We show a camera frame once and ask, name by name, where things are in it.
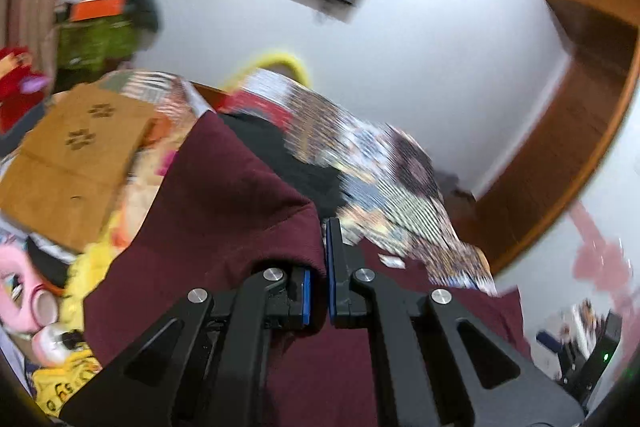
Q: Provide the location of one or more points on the orange box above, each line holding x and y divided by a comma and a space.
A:
91, 9

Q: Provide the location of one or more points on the black folded garment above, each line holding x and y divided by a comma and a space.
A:
321, 185

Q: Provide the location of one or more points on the wooden door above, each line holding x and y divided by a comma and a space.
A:
571, 137

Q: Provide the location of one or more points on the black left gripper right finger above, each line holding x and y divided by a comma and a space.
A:
434, 363

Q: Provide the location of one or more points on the wooden lap desk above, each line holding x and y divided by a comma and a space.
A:
64, 179

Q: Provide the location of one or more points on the yellow headboard edge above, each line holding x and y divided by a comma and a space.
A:
270, 60

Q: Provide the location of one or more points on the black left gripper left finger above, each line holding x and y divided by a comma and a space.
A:
203, 363

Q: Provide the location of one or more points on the red plush toy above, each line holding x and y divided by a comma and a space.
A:
22, 87

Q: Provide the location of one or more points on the green patterned storage box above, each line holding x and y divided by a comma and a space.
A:
90, 43

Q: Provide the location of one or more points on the maroon button-up shirt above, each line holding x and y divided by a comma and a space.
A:
220, 212

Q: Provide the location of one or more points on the pile of papers and bags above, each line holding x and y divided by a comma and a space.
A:
45, 353

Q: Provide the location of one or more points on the patchwork patterned bedspread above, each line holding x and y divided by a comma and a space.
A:
393, 196

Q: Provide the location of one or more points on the grey stuffed pillow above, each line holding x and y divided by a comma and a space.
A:
145, 14

